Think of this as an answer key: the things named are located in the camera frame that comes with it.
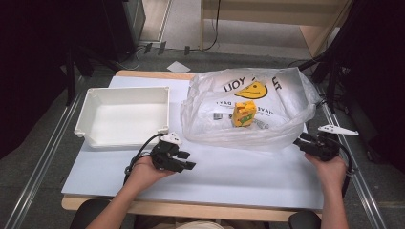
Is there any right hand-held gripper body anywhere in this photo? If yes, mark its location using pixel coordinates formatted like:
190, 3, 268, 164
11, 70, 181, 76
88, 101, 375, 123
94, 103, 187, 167
305, 124, 360, 162

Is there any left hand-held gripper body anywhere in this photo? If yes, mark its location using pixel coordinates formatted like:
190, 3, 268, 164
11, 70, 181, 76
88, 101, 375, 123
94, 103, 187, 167
150, 132, 184, 172

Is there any clear printed plastic bag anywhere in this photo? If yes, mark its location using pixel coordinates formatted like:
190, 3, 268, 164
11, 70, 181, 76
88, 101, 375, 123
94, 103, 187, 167
180, 67, 322, 151

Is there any yellow snack packet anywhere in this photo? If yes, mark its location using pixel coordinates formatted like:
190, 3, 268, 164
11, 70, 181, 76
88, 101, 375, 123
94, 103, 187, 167
231, 99, 258, 129

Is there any person's left hand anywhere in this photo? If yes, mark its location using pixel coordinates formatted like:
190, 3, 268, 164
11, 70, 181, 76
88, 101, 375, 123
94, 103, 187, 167
128, 155, 177, 191

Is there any person's right hand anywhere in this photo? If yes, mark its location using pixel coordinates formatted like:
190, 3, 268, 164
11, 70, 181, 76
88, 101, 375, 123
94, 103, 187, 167
304, 152, 348, 193

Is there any pale blue table mat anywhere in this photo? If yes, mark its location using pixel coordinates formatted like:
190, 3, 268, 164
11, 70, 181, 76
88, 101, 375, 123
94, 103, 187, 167
60, 75, 325, 211

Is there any white plastic bin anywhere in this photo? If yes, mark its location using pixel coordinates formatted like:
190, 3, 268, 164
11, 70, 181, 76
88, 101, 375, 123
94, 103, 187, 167
74, 86, 171, 150

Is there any person's beige clothing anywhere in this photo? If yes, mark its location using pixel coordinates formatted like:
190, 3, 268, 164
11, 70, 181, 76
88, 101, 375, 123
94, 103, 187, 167
152, 219, 230, 229

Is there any black metal stand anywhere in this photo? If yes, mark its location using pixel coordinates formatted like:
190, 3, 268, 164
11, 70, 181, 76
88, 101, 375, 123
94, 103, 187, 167
297, 47, 343, 115
62, 44, 96, 107

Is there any black chair armrest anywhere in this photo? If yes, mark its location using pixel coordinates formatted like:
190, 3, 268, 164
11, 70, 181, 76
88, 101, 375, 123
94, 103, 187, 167
69, 198, 112, 229
288, 210, 322, 229

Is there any white paper scrap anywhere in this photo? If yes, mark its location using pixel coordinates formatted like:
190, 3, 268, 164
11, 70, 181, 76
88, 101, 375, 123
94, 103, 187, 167
166, 60, 192, 73

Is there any light wooden furniture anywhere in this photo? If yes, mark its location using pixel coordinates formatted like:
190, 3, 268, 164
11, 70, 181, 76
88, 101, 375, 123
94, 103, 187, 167
199, 0, 352, 59

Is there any black cabinet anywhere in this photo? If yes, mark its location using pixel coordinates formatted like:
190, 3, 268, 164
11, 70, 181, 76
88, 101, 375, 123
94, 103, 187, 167
100, 0, 147, 63

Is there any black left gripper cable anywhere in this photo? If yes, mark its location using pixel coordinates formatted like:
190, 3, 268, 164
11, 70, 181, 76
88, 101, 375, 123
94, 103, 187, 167
123, 133, 166, 186

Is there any metal floor rail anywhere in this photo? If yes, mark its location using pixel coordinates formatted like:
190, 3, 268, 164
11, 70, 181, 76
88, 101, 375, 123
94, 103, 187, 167
320, 100, 389, 229
2, 91, 88, 229

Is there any thin black hanging cable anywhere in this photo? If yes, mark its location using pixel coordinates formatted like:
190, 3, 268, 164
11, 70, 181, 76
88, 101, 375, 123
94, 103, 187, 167
202, 0, 223, 52

